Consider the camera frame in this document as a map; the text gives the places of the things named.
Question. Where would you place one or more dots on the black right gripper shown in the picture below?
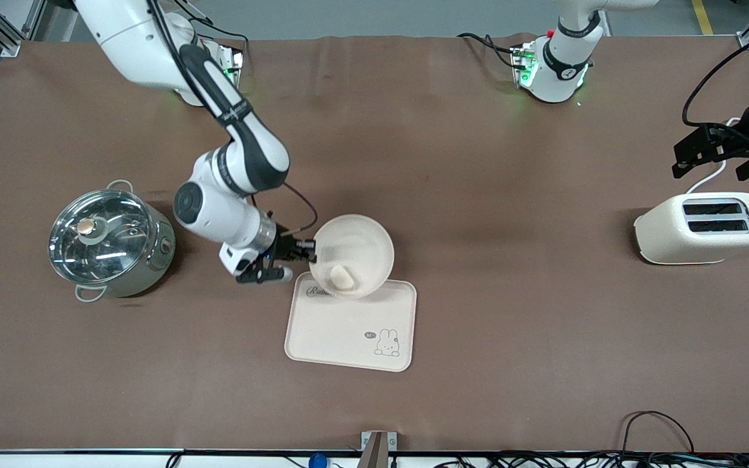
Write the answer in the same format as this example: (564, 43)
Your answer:
(285, 247)

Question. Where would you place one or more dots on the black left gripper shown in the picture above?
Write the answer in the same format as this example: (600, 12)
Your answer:
(733, 142)

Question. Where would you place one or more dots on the pale steamed bun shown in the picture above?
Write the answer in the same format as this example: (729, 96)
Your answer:
(342, 278)

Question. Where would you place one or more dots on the beige round plate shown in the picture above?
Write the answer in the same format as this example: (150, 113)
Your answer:
(361, 244)

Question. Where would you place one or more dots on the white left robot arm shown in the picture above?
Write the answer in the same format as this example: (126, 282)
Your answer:
(560, 71)

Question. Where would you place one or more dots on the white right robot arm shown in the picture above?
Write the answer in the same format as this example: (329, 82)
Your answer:
(244, 156)

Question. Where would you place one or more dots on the beige rabbit print tray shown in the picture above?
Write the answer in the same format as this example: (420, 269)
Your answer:
(335, 331)

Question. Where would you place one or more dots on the cream two-slot toaster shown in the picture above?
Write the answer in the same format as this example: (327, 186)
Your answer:
(686, 244)

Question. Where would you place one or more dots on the green electric cooking pot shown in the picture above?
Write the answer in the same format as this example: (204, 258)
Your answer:
(157, 260)

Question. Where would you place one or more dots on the glass pot lid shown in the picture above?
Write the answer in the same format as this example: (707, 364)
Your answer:
(114, 247)

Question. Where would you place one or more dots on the blue round cap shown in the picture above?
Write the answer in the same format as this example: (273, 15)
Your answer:
(317, 461)

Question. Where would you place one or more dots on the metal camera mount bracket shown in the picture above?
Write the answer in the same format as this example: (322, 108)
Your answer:
(378, 448)

